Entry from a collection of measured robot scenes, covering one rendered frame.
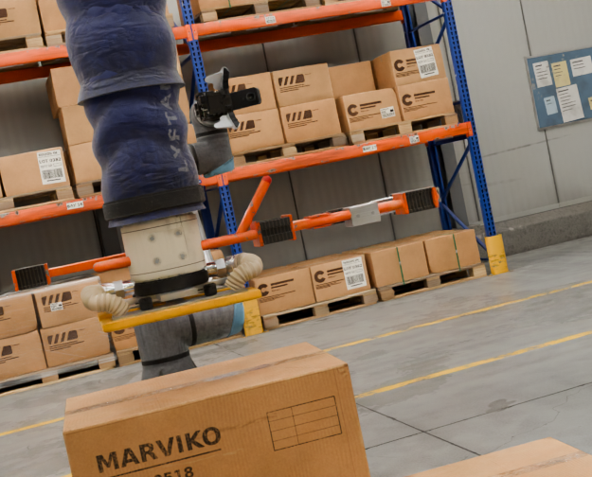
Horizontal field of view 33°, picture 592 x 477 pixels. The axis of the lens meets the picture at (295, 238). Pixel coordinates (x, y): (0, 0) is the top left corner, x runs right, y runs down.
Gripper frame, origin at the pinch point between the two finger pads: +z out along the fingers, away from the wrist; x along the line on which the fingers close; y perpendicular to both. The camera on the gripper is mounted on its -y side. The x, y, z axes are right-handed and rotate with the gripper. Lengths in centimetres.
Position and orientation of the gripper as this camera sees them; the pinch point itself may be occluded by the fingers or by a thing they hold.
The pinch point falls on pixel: (233, 97)
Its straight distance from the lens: 250.7
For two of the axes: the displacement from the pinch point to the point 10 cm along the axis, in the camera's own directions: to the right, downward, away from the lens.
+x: -2.0, -9.8, -0.5
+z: 2.3, 0.1, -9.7
